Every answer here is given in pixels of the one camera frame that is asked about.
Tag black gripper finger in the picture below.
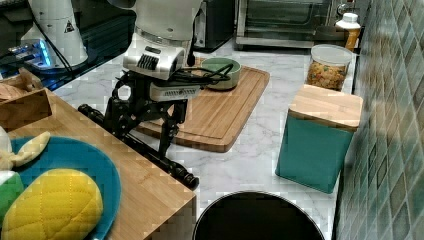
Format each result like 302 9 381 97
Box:
158 115 179 159
103 98 140 140

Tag cream plush toy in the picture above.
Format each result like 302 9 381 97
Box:
0 131 51 170

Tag black utensil holder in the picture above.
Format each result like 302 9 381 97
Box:
192 191 325 240

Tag wooden drawer box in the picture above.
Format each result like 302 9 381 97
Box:
8 89 196 240

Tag teal plate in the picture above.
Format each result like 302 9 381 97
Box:
9 135 122 240

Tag green ceramic bowl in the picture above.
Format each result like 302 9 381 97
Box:
201 57 241 90

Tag teal canister with wooden lid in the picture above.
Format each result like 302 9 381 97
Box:
275 84 363 194

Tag small wooden card holder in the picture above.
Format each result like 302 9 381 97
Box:
0 68 52 132

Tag black toaster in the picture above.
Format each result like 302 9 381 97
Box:
194 0 235 52

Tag white cap bottle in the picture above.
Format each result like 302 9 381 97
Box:
335 13 361 51

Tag clear cereal jar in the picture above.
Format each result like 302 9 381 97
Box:
306 44 352 91

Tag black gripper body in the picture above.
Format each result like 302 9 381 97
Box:
109 71 187 124

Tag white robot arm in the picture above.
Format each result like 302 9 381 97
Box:
21 0 203 159

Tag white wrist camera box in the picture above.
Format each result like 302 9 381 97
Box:
149 83 200 102

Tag yellow plush fruit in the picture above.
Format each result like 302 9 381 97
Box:
1 169 103 240

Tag stainless toaster oven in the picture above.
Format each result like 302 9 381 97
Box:
235 0 348 49

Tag bamboo cutting board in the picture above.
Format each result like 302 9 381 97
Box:
134 57 271 154

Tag black pipe drawer handle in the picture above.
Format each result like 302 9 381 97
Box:
78 104 199 190

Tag black camera cable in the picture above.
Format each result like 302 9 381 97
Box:
169 63 235 86

